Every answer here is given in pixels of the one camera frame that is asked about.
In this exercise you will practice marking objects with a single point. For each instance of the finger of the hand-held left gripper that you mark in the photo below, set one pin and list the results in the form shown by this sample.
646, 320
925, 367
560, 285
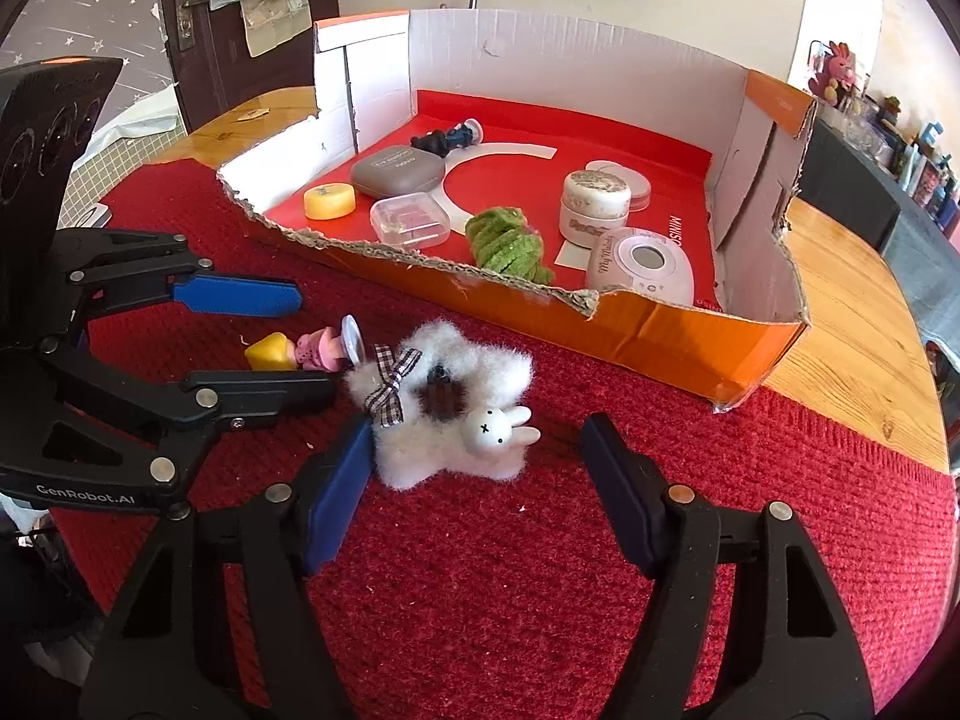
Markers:
262, 394
247, 297

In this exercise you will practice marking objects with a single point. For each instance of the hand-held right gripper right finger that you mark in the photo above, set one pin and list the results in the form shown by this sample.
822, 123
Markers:
619, 495

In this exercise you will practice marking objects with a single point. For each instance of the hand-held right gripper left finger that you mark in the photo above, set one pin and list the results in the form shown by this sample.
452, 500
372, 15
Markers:
337, 495

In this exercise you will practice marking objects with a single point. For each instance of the pink yellow toy figurine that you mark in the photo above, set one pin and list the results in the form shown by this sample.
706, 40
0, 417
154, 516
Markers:
315, 349

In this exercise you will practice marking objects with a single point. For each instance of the yellow round container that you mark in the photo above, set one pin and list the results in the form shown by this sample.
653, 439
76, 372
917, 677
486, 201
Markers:
330, 202

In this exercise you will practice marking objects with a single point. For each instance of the white fluffy rabbit plush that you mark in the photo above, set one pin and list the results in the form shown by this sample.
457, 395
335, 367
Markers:
495, 369

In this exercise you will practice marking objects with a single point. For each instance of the small clear plastic box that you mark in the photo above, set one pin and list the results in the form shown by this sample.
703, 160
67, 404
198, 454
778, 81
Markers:
409, 220

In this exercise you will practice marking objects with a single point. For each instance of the green fuzzy scrunchie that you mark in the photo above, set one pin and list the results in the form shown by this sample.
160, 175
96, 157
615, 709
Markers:
510, 244

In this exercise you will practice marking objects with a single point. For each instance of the orange cardboard box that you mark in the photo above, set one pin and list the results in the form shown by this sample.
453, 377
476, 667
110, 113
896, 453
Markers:
495, 189

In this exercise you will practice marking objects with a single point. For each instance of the white grid-patterned sheet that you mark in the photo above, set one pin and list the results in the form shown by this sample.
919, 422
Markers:
112, 150

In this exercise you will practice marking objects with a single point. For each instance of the red woven table mat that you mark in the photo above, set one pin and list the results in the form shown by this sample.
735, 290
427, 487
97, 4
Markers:
525, 577

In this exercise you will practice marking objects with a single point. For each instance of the brown wooden door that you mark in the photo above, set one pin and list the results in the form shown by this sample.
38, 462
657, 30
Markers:
217, 71

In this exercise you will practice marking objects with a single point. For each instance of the grey oval case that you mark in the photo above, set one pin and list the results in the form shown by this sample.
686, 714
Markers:
397, 172

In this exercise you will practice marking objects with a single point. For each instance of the pink white round device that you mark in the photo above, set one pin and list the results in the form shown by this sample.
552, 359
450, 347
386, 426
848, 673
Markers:
645, 264

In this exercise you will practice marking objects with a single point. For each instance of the black blue figurine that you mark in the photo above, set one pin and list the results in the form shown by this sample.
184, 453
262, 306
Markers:
442, 139

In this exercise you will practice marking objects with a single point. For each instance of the beige paper pouch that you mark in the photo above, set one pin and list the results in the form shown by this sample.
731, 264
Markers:
274, 28

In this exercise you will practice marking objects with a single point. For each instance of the white round jar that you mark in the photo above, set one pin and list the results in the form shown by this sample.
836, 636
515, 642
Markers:
592, 211

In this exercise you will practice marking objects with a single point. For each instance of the white round lid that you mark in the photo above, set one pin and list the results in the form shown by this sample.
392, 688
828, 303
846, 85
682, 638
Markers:
639, 180

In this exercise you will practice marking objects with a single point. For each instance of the dark cabinet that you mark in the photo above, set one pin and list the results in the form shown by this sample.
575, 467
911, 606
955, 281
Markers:
855, 187

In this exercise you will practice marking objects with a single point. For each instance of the pink plush toy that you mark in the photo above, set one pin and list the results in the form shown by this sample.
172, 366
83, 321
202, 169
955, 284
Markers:
836, 71

